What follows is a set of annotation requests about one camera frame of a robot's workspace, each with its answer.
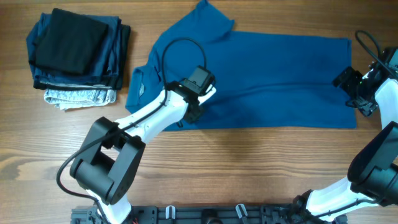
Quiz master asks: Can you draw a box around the blue polo shirt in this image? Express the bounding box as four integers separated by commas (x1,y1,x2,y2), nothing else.
126,1,356,129

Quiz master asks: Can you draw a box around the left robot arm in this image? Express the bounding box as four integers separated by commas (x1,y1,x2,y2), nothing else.
70,66,216,223

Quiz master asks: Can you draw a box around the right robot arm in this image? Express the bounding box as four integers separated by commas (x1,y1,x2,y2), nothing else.
289,47,397,223

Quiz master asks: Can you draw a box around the folded dark blue garment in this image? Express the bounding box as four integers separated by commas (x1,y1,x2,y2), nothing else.
26,13,121,83

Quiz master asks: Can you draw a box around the folded light grey garment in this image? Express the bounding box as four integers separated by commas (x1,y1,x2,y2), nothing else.
44,89,117,110

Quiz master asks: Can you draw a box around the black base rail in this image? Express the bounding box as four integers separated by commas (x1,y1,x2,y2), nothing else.
70,203,348,224

